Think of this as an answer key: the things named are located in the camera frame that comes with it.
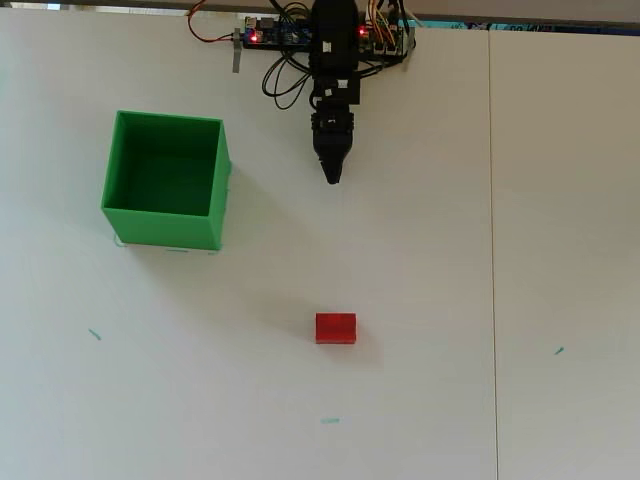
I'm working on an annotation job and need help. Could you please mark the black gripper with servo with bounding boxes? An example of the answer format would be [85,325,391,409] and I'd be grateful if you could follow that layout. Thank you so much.
[309,74,362,186]

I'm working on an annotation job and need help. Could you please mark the red rectangular block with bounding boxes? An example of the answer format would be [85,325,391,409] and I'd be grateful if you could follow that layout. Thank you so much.
[314,312,359,346]

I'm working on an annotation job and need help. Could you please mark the green square plastic bin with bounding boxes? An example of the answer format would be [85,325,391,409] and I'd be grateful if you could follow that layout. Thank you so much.
[99,109,234,252]

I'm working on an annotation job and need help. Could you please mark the electronics base board with LEDs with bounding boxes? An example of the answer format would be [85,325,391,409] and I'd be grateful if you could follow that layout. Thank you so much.
[241,14,417,57]

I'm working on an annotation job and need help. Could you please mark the yellow orange jumper wires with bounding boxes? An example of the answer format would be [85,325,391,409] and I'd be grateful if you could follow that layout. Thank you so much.
[367,0,404,49]

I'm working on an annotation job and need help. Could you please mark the thin red wire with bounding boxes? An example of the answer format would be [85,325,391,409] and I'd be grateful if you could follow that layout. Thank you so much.
[186,0,236,44]

